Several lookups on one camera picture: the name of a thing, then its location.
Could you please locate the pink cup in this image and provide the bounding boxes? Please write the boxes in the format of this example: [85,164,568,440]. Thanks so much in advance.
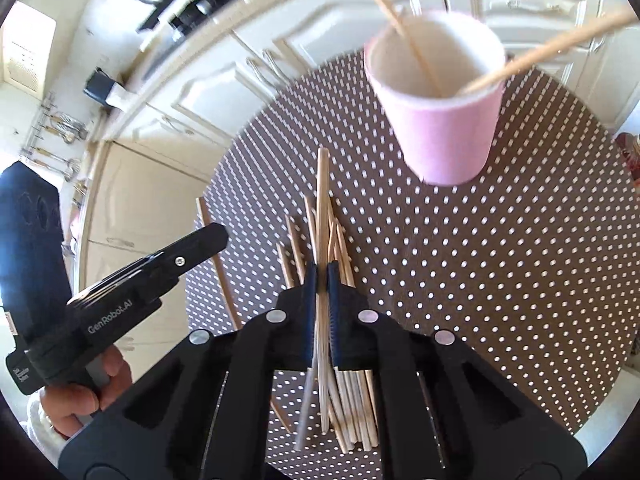
[363,10,506,186]

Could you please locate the cream lower kitchen cabinets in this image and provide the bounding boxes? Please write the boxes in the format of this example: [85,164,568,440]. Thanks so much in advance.
[74,0,640,361]

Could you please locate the left hand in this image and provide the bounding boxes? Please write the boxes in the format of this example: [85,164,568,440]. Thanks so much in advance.
[40,346,132,438]

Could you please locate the dark blue apron cloth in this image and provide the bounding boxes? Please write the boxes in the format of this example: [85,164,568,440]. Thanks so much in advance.
[1,162,72,341]

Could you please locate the wooden chopstick pile centre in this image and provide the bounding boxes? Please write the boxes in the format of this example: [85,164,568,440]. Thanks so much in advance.
[335,222,356,288]

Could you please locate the lone chopstick at table edge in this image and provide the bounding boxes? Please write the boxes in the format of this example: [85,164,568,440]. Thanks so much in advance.
[196,196,242,330]

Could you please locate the brown polka dot tablecloth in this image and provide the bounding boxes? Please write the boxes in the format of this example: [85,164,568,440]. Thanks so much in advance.
[204,52,639,479]

